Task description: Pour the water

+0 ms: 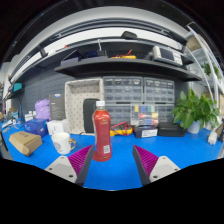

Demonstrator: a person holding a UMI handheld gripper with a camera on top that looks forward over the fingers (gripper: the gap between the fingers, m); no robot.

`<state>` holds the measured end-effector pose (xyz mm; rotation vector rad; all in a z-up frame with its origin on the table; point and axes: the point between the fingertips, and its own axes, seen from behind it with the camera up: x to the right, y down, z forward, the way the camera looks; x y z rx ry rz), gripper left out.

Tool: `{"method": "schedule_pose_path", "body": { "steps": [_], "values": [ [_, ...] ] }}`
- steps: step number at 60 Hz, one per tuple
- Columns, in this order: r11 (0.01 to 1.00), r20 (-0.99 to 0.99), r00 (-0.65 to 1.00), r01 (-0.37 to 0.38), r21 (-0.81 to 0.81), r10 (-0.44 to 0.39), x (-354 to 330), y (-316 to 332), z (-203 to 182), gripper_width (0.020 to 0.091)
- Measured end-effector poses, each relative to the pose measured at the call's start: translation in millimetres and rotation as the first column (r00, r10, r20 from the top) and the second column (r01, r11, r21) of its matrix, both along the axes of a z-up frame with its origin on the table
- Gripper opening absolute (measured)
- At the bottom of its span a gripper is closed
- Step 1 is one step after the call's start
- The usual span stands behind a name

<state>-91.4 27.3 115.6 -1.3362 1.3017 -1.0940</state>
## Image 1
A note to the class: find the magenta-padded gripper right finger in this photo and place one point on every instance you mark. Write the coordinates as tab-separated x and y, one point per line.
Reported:
155	166

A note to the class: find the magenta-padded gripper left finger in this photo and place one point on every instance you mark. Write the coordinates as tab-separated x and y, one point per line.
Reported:
71	165

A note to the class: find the red drink bottle white cap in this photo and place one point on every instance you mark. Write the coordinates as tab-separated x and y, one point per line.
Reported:
101	133

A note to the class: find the white mug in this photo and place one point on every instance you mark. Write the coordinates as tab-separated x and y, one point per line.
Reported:
61	143

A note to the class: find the black box with white label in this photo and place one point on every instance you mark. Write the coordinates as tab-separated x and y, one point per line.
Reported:
145	131

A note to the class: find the black flat case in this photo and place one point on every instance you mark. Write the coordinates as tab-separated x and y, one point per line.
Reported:
171	129

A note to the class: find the yellow multimeter with red leads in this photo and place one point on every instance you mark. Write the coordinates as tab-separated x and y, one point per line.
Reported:
125	56
121	130

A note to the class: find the blue box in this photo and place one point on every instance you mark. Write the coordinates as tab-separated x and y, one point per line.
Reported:
36	128

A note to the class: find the brown cardboard box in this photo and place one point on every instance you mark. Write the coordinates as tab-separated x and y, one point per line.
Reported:
25	143

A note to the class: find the black rectangular pad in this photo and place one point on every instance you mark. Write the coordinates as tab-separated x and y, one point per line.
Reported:
88	116

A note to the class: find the clear compartment box coloured parts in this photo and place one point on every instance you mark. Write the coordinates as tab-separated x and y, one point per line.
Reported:
144	115

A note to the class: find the grey small-parts drawer cabinet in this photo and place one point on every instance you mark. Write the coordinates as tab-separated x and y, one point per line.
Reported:
122	89
118	115
159	90
166	114

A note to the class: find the dark grey upright box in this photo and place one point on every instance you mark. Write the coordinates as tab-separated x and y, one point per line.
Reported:
57	107

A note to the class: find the cream dotted storage tray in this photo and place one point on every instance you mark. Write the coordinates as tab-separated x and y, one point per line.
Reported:
75	103

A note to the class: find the white adapter block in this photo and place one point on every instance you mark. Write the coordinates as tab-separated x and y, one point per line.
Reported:
212	137

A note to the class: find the green potted plant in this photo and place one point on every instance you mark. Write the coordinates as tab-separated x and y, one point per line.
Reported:
193	110

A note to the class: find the teal plastic object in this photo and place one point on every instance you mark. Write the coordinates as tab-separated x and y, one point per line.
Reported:
17	87

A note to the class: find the black workbench shelf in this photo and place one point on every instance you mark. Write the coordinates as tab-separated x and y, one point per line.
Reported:
126	68

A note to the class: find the grey oscilloscope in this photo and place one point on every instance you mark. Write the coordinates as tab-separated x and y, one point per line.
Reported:
167	55

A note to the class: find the white shelf unit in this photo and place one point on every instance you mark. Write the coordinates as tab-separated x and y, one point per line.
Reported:
208	56

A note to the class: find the black rounded device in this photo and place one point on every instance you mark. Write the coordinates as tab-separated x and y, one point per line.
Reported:
129	35

